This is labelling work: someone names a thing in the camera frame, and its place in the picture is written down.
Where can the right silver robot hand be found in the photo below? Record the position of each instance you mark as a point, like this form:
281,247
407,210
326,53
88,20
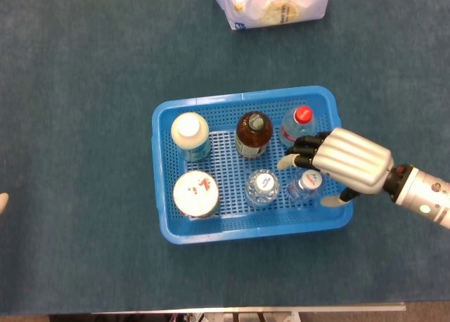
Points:
355,160

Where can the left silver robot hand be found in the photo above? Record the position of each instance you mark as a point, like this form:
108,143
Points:
3,202

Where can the clear bottle pink label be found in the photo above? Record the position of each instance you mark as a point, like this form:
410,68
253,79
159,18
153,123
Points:
309,181

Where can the green Pringles can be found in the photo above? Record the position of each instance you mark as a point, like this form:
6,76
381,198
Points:
195,195

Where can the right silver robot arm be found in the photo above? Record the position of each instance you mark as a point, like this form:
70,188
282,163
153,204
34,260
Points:
425,192

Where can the red cap clear bottle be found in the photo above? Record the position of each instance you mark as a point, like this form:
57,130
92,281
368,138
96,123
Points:
302,114

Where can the clear water bottle blue label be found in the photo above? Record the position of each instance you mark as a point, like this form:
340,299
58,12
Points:
263,183

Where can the brown tea bottle black cap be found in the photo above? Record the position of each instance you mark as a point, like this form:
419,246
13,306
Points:
253,132

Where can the white milk drink bottle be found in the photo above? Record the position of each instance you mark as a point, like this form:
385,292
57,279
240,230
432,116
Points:
188,128

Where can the teal felt table cloth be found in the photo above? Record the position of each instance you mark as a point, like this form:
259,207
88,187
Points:
70,125

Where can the blue perforated plastic basket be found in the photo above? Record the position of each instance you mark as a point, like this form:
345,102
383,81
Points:
246,230

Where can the white paper flour bag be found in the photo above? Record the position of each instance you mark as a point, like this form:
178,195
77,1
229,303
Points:
274,5

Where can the silver table edge strip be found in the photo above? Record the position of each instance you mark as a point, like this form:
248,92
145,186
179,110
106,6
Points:
246,308

